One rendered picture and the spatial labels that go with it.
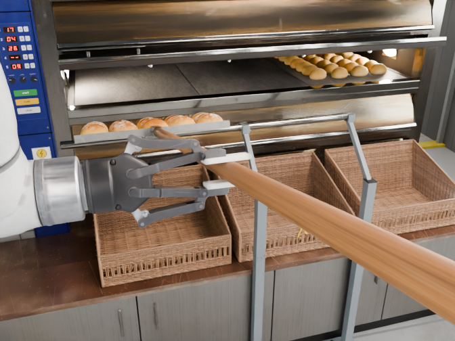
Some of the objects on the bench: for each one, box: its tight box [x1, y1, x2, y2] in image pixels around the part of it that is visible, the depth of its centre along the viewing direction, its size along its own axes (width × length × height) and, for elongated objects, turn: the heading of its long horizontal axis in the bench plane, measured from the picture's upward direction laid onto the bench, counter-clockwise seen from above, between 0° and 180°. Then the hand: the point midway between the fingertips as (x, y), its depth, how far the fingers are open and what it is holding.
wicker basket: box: [213, 152, 355, 263], centre depth 225 cm, size 49×56×28 cm
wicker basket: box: [92, 164, 232, 288], centre depth 211 cm, size 49×56×28 cm
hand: (227, 170), depth 69 cm, fingers closed on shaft, 3 cm apart
